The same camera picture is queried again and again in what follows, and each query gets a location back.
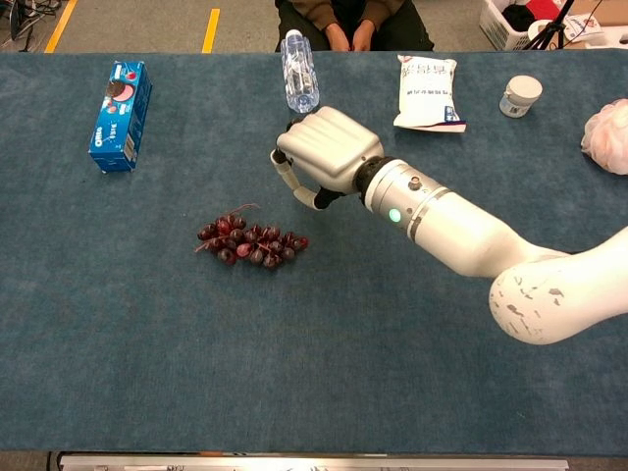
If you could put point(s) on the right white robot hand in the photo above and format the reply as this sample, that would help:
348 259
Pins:
329 144

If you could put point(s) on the dark red grape bunch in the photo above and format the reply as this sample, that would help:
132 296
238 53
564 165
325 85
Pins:
252 243

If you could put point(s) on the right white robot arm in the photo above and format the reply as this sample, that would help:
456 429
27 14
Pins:
456 225

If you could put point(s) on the clear plastic water bottle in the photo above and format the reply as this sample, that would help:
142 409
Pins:
298 73

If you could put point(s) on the white snack bag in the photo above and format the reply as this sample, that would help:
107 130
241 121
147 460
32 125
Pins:
426 93

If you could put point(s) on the seated person in dark clothes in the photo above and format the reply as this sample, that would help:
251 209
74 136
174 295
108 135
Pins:
353 19

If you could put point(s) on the yellow floor tape strip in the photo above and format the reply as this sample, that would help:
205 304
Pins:
61 24
211 30

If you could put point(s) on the small white lidded jar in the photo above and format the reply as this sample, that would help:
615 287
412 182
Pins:
520 95

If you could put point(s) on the blue Oreo cookie box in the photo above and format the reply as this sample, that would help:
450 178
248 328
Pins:
120 115

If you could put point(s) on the white plastic laundry basket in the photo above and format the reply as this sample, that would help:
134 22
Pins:
507 24

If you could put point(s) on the blue felt table cloth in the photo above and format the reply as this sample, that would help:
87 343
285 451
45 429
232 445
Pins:
196 343

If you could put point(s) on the black tripod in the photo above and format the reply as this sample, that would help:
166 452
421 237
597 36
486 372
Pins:
552 24

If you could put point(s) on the white printed plastic bag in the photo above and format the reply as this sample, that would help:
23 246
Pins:
581 27

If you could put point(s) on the pink mesh bath sponge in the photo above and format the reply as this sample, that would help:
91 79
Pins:
608 137

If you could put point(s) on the aluminium frame rail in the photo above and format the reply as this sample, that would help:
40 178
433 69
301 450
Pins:
314 462

